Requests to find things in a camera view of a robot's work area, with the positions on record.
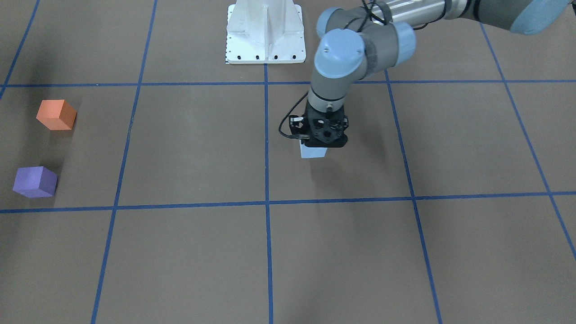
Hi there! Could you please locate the purple foam block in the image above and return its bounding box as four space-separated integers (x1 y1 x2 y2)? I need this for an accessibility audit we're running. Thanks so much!
13 166 58 198

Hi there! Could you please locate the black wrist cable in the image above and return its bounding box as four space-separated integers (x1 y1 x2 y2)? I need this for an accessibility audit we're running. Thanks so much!
278 0 432 141

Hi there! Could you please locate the orange foam block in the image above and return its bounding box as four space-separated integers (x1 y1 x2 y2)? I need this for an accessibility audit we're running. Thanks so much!
36 100 77 131

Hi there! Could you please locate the light blue foam block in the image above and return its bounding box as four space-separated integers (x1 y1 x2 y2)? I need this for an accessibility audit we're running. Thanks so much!
300 141 328 159

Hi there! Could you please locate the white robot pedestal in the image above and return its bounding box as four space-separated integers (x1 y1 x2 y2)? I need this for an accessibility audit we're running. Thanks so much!
225 0 306 64

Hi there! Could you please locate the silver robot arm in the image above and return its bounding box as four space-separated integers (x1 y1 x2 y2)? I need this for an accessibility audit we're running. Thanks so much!
278 0 575 148

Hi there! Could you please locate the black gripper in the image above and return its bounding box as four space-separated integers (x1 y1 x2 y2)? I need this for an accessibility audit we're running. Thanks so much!
288 103 349 148

